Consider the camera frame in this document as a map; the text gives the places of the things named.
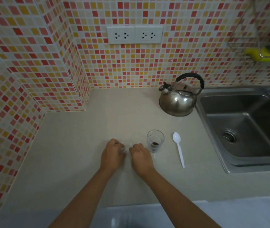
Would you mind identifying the person's left hand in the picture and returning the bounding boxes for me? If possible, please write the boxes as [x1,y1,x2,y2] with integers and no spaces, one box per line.
[100,139,127,172]

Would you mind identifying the person's right hand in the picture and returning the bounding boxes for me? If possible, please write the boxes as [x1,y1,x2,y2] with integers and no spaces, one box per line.
[128,143,157,177]

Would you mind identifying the small clear plastic sachet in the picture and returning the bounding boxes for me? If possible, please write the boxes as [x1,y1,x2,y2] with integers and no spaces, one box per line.
[120,141,135,156]

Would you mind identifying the person's right forearm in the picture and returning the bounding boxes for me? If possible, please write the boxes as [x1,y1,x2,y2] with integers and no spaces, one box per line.
[135,168,224,228]

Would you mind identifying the person's left forearm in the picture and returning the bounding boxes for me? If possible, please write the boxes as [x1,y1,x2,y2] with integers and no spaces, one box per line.
[47,167,124,228]

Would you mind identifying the clear drinking glass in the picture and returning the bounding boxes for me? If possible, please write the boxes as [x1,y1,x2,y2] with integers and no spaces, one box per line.
[146,130,165,153]

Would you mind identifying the white plastic spoon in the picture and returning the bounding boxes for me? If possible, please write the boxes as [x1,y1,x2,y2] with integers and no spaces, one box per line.
[173,132,185,168]

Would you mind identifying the round sink drain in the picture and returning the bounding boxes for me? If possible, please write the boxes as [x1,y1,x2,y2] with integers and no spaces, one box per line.
[222,129,237,143]

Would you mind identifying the stainless steel sink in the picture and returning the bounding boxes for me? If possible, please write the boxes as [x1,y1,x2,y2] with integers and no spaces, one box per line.
[195,86,270,174]

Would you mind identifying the yellow and green sponge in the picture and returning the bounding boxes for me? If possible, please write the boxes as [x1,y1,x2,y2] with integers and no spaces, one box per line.
[245,44,270,62]

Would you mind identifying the steel kettle with black handle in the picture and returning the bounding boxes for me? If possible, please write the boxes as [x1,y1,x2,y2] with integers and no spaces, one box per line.
[159,72,205,117]

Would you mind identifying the white double wall socket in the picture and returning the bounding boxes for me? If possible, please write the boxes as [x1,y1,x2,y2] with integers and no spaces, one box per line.
[135,26,163,44]
[107,26,135,44]

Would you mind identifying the metal wire wall rack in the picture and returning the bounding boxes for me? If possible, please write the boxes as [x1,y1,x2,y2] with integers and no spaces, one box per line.
[227,0,270,64]

